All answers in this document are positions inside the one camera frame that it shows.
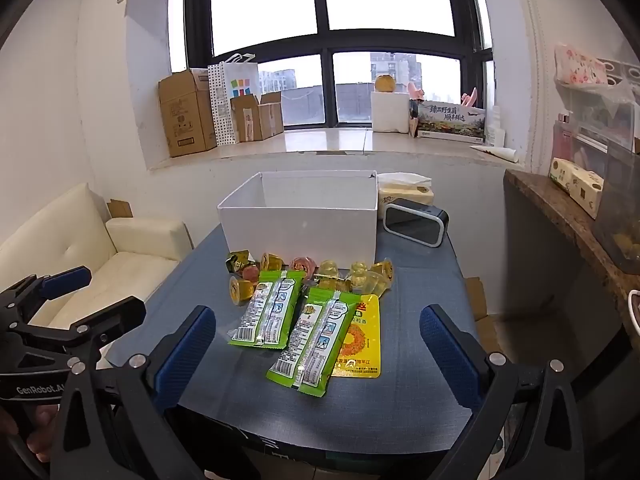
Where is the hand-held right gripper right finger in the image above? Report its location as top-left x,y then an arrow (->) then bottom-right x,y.
421,304 -> 601,480

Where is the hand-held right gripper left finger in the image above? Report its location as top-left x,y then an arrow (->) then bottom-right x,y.
50,305 -> 217,480

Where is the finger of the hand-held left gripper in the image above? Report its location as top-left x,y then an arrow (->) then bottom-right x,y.
0,266 -> 94,328
0,296 -> 147,361

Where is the yellow snack packet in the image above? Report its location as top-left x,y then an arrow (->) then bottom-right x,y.
330,294 -> 382,379

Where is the green snack packet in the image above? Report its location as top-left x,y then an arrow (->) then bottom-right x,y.
265,286 -> 362,398
227,269 -> 307,348

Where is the group of jelly cups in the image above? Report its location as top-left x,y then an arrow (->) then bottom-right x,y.
223,249 -> 396,307

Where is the person's left hand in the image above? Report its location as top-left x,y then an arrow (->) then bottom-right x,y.
0,402 -> 61,461

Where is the cream sofa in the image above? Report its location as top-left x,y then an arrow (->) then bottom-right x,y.
0,182 -> 193,331

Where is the cardboard box on floor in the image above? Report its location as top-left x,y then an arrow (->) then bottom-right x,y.
462,276 -> 501,356

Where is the black digital clock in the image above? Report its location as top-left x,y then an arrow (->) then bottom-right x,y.
382,198 -> 450,249

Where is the soft tissue pack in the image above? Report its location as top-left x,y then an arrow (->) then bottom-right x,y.
376,172 -> 435,213

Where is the wooden counter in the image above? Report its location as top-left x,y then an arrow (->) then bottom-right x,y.
504,169 -> 640,341

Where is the large cardboard box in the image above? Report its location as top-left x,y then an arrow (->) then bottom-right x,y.
158,69 -> 218,158

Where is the white paper cone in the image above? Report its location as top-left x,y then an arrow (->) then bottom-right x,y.
470,144 -> 520,163

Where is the patterned tissue box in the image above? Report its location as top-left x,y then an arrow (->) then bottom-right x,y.
548,157 -> 605,220

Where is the dark clear container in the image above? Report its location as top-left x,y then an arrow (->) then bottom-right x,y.
592,135 -> 640,276

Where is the white dotted paper bag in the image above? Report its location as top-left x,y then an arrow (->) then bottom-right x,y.
207,53 -> 261,147

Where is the landscape printed box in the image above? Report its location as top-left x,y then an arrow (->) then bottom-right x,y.
415,101 -> 487,142

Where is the small open cardboard box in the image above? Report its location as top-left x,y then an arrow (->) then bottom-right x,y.
230,92 -> 285,143

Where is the white foam box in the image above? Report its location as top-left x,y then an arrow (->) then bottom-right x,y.
370,91 -> 411,134

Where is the clear plastic organiser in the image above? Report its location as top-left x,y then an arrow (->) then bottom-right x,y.
552,62 -> 640,181

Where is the floral pouch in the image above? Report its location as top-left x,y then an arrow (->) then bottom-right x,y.
555,44 -> 610,86

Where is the black window frame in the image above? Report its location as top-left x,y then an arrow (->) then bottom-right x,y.
167,0 -> 496,128

